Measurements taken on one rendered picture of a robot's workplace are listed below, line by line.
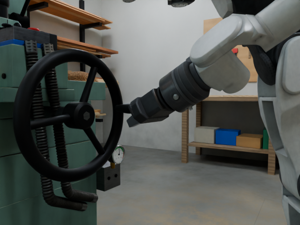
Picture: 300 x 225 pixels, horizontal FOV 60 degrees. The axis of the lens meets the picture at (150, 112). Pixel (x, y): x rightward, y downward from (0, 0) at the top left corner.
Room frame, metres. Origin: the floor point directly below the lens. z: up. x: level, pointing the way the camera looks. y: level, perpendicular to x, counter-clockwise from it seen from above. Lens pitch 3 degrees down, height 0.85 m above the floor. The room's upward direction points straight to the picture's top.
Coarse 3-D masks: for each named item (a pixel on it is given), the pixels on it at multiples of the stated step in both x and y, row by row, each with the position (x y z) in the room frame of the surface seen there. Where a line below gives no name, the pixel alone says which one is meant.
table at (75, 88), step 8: (72, 80) 0.78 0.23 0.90; (0, 88) 0.52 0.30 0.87; (8, 88) 0.53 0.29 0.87; (16, 88) 0.54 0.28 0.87; (72, 88) 0.78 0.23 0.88; (80, 88) 0.80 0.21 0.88; (96, 88) 0.86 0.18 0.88; (104, 88) 0.89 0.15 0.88; (0, 96) 0.52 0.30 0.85; (8, 96) 0.53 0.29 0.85; (48, 96) 0.60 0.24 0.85; (64, 96) 0.64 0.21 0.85; (72, 96) 0.66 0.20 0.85; (80, 96) 0.80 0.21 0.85; (96, 96) 0.86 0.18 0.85; (104, 96) 0.89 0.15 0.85
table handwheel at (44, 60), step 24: (96, 72) 0.61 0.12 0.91; (24, 96) 0.46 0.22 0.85; (120, 96) 0.67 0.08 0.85; (24, 120) 0.46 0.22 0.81; (48, 120) 0.50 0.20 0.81; (72, 120) 0.54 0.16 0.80; (120, 120) 0.67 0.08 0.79; (24, 144) 0.46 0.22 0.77; (96, 144) 0.61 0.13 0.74; (48, 168) 0.49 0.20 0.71; (96, 168) 0.60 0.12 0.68
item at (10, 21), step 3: (0, 18) 0.72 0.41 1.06; (3, 18) 0.73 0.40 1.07; (6, 18) 0.74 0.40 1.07; (0, 21) 0.72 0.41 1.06; (3, 21) 0.73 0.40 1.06; (6, 21) 0.74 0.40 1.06; (9, 21) 0.74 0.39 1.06; (12, 21) 0.75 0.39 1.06; (15, 21) 0.76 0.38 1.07; (18, 21) 0.77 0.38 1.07; (0, 24) 0.72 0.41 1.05; (12, 24) 0.75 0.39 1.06; (6, 27) 0.74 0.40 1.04
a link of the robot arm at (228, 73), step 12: (228, 60) 0.48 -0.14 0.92; (180, 72) 0.51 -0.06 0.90; (192, 72) 0.51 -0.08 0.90; (204, 72) 0.49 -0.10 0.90; (216, 72) 0.49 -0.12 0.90; (228, 72) 0.49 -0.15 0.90; (240, 72) 0.50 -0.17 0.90; (180, 84) 0.51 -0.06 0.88; (192, 84) 0.50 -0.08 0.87; (204, 84) 0.51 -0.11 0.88; (216, 84) 0.51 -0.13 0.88; (228, 84) 0.51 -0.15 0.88; (240, 84) 0.51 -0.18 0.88; (192, 96) 0.51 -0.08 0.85; (204, 96) 0.52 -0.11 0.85
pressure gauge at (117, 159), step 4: (116, 148) 0.84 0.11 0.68; (120, 148) 0.86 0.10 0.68; (116, 152) 0.84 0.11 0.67; (120, 152) 0.86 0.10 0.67; (124, 152) 0.87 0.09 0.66; (112, 156) 0.83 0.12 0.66; (116, 156) 0.84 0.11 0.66; (120, 156) 0.86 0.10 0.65; (124, 156) 0.87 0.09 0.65; (108, 160) 0.85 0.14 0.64; (112, 160) 0.83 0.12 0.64; (116, 160) 0.84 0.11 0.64; (120, 160) 0.86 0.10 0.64; (112, 164) 0.86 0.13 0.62; (112, 168) 0.86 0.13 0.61
